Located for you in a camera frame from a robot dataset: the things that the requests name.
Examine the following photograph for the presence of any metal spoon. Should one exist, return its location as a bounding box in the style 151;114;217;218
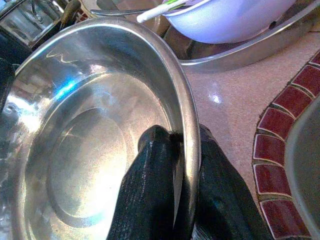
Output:
89;8;149;18

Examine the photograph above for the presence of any stainless steel sink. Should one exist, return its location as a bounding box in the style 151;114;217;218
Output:
284;98;320;240

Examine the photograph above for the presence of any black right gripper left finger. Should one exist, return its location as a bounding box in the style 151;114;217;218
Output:
107;124;186;240

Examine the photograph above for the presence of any glass jar with brown powder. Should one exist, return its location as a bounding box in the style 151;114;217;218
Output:
0;0;64;48

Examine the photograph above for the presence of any purple plastic bowl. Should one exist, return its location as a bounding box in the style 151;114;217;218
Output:
161;0;298;45

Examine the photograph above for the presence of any white green chopstick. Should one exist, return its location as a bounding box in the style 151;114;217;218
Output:
135;0;188;24

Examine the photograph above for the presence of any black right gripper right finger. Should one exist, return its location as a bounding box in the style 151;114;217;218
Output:
194;124;274;240

